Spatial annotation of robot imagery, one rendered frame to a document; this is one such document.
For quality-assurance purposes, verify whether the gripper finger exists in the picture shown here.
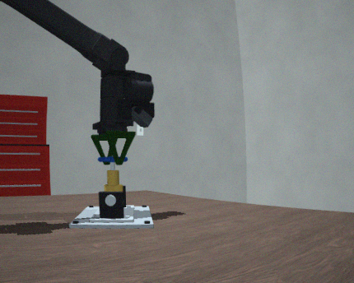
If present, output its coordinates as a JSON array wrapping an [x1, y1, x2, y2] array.
[[105, 131, 136, 165], [91, 135, 118, 165]]

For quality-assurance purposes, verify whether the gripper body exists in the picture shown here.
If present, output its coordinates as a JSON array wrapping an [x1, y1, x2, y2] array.
[[92, 96, 133, 135]]

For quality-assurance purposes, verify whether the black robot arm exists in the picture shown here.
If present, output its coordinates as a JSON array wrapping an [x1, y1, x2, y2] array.
[[0, 0, 155, 128]]

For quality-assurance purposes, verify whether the black and brass valve with blue handwheel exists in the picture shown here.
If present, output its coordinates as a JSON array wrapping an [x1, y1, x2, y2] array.
[[90, 156, 134, 223]]

